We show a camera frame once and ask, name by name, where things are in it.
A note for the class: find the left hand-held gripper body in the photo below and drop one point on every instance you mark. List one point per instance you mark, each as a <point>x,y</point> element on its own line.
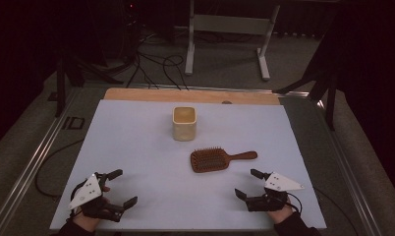
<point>87,191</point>

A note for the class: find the black tripod stand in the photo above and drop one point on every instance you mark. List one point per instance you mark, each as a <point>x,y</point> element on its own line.
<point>330,98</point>
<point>60,85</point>

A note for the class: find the aluminium rail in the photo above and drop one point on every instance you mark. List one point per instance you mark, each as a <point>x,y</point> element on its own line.
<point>28,170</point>
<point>352,177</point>

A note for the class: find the cream square cup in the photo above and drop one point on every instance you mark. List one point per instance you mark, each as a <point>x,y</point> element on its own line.
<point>184,128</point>

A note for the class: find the person's left hand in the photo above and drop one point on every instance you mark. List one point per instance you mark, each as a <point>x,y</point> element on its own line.
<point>87,223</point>

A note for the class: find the person's right hand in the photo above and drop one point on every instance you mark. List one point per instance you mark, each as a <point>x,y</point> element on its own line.
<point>280,216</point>

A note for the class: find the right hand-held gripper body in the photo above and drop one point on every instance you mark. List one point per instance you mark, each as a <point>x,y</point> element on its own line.
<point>277,183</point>

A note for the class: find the white metal stand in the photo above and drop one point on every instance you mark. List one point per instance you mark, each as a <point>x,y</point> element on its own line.
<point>231,24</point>

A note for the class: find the wooden table board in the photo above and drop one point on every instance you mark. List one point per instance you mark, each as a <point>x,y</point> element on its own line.
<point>192,96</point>

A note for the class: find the brown wooden hairbrush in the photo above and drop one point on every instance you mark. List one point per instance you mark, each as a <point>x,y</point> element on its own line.
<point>208,160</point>

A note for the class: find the pale blue table mat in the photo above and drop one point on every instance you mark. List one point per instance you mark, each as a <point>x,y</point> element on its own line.
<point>172,183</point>

